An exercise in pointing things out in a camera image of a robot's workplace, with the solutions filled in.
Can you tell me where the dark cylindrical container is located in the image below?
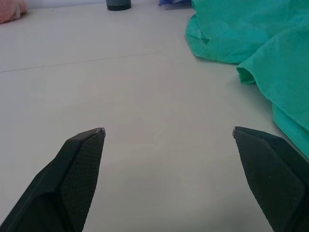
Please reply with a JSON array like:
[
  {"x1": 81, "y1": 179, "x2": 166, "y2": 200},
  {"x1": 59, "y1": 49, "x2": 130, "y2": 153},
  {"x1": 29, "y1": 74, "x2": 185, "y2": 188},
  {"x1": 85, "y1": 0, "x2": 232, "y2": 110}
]
[{"x1": 106, "y1": 0, "x2": 132, "y2": 11}]

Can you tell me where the blue cloth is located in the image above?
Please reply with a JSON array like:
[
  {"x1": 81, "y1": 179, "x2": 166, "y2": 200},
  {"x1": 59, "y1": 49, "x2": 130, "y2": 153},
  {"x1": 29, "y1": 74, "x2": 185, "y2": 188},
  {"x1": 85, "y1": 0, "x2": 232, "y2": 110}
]
[{"x1": 158, "y1": 0, "x2": 193, "y2": 6}]

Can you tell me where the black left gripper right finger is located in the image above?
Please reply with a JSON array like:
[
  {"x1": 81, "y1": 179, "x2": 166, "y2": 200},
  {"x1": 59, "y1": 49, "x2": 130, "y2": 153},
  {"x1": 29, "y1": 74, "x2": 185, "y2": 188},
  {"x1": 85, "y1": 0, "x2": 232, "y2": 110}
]
[{"x1": 231, "y1": 126, "x2": 309, "y2": 232}]

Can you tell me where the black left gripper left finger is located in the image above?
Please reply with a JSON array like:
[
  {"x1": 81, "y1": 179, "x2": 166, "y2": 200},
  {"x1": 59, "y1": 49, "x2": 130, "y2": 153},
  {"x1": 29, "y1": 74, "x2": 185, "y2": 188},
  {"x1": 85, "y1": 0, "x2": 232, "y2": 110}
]
[{"x1": 0, "y1": 127, "x2": 106, "y2": 232}]

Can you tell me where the pink fluffy cloth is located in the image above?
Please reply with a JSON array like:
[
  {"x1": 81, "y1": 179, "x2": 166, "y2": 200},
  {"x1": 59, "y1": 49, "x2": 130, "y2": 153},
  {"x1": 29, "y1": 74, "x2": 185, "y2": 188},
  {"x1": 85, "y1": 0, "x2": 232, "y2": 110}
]
[{"x1": 0, "y1": 0, "x2": 28, "y2": 24}]

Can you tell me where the green cloth garment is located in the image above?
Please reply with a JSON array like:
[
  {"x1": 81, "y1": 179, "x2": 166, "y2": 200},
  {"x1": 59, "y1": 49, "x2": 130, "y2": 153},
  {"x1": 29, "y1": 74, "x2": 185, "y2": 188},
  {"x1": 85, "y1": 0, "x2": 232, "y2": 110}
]
[{"x1": 185, "y1": 0, "x2": 309, "y2": 159}]

